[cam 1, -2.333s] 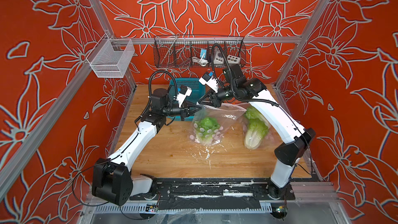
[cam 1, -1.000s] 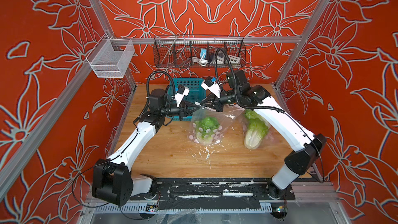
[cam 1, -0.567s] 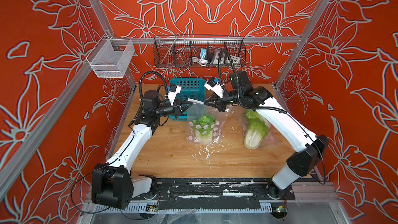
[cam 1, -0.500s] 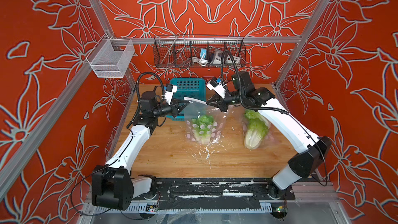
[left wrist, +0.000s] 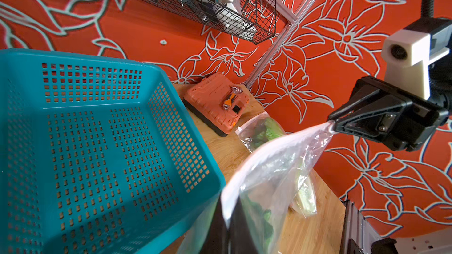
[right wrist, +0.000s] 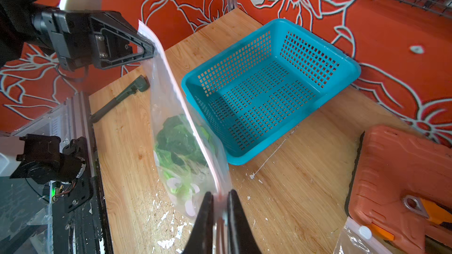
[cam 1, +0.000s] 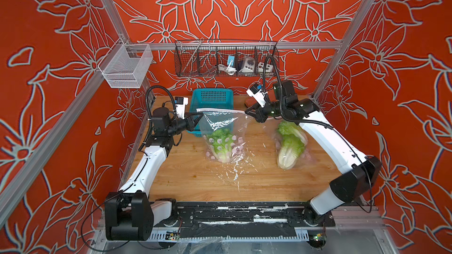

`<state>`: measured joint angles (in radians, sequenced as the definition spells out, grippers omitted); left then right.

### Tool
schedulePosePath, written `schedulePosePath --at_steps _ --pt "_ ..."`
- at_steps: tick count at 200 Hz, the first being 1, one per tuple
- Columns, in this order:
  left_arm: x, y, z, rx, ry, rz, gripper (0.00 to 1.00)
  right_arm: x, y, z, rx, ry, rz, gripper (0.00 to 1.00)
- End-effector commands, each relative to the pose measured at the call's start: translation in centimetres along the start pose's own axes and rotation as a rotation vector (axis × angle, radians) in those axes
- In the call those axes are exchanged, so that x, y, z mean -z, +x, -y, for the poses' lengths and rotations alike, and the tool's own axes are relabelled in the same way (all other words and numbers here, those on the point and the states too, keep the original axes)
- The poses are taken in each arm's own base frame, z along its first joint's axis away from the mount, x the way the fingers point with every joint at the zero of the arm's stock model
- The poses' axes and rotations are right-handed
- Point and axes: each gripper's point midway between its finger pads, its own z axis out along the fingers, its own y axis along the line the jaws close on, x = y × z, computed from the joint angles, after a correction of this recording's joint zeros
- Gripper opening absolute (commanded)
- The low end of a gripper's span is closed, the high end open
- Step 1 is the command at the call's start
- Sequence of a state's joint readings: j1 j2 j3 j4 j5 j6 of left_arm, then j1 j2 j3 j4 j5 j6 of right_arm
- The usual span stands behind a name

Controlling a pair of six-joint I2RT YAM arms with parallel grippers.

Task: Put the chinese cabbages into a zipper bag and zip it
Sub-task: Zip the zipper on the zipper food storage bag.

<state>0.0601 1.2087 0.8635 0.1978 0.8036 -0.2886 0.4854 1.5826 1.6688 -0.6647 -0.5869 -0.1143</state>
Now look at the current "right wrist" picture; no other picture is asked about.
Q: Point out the teal plastic basket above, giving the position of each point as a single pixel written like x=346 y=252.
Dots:
x=261 y=87

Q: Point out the orange black adjustable wrench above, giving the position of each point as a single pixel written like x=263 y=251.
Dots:
x=430 y=210

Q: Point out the clear pink zipper bag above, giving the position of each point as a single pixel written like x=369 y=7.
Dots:
x=166 y=100
x=358 y=239

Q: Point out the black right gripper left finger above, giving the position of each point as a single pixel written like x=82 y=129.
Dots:
x=201 y=238

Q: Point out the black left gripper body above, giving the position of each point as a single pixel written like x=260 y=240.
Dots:
x=69 y=34

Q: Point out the orange plastic tool case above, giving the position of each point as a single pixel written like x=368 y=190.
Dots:
x=391 y=164

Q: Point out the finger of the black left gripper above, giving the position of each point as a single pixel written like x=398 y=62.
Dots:
x=115 y=42

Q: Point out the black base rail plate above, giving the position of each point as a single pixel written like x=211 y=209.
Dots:
x=79 y=219

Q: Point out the dark green handle tool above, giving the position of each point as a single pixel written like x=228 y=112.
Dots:
x=140 y=84

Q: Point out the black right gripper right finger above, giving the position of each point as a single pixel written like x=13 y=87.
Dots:
x=240 y=236

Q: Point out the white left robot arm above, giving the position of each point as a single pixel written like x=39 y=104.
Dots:
x=16 y=29

